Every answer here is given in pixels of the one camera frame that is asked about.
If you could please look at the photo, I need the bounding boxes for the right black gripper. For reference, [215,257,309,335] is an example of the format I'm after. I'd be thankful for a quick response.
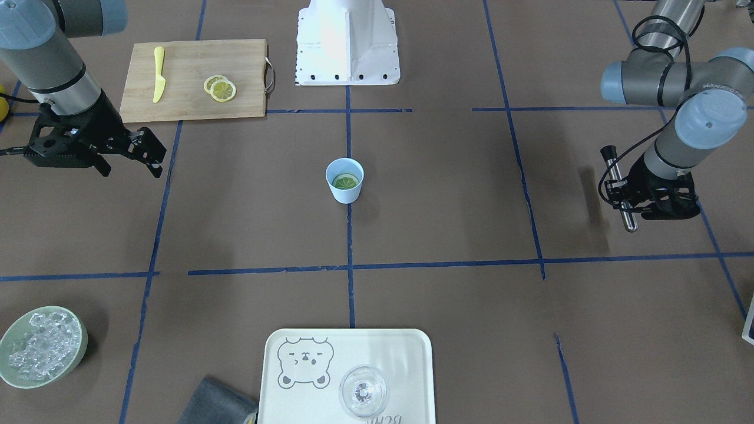
[24,91,167,179]

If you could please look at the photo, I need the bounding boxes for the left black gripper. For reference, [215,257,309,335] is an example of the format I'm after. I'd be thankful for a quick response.
[605,157,699,220]

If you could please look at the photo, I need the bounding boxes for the steel muddler black tip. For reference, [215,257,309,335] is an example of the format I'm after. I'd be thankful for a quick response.
[600,145,638,233]

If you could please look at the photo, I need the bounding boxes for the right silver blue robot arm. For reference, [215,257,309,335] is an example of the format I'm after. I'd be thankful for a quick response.
[1,1,166,178]

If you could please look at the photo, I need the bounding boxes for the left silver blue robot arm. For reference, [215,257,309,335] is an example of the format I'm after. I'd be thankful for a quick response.
[598,1,753,233]

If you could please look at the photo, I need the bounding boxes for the whole yellow lemon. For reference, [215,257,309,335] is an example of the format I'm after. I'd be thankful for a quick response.
[0,84,10,122]

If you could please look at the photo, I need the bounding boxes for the yellow plastic knife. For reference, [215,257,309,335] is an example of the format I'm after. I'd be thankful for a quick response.
[153,46,166,104]

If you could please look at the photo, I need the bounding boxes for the bamboo cutting board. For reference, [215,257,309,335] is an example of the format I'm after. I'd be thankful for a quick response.
[120,39,267,123]

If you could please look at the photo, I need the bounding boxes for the green bowl of ice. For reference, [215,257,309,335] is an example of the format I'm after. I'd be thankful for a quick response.
[1,306,88,389]

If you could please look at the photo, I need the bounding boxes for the cream bear serving tray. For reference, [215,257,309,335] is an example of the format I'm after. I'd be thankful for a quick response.
[257,329,436,423]

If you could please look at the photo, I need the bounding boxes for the clear wine glass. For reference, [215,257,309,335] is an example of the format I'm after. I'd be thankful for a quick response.
[339,365,389,419]

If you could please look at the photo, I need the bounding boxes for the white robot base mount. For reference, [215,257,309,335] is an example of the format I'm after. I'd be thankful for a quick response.
[295,1,401,87]

